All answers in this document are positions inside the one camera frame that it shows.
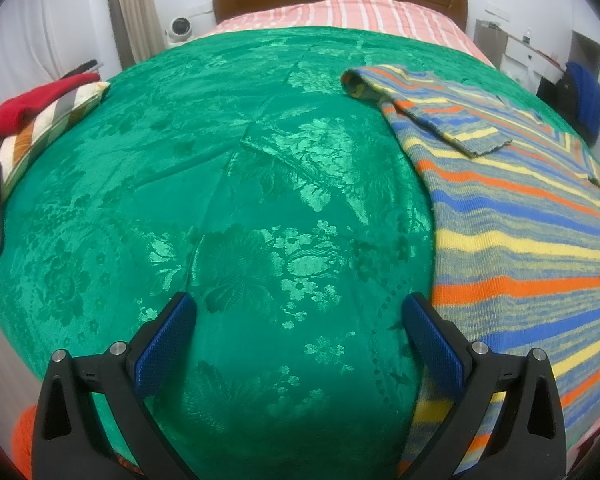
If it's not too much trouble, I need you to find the white round camera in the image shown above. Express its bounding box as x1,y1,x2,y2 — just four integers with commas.
164,16,193,50

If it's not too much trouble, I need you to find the orange fuzzy object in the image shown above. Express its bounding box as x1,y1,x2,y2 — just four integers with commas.
11,404,46,480

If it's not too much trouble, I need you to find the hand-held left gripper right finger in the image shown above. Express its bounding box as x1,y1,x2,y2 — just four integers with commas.
400,291,567,480

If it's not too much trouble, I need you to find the black flat object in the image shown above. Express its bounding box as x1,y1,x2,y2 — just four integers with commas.
62,59,102,81

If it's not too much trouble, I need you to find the striped knit sweater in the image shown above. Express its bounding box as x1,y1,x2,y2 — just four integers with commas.
341,64,600,480

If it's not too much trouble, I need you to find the grey box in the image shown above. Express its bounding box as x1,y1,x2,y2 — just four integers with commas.
472,17,508,66

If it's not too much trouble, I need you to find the red cloth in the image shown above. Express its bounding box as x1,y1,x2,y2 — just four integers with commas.
0,72,101,145

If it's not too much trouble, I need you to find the blue chair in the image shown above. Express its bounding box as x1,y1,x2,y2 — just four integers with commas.
562,60,600,146

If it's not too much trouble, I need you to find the black chair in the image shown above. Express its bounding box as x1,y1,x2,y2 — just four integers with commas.
535,75,600,148

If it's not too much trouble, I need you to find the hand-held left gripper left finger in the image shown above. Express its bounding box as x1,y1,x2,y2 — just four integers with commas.
31,291,201,480

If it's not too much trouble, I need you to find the striped pillow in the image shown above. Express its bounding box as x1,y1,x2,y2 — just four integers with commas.
0,80,112,201

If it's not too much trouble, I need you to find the pink striped bed sheet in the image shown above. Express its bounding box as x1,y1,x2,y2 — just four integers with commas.
200,0,496,68

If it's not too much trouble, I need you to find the white desk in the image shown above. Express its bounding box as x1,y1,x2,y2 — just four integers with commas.
502,35,571,86

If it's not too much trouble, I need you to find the beige curtain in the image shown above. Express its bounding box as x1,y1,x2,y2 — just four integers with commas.
105,0,162,68

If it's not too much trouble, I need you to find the green floral blanket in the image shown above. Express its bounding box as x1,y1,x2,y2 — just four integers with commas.
0,25,600,480

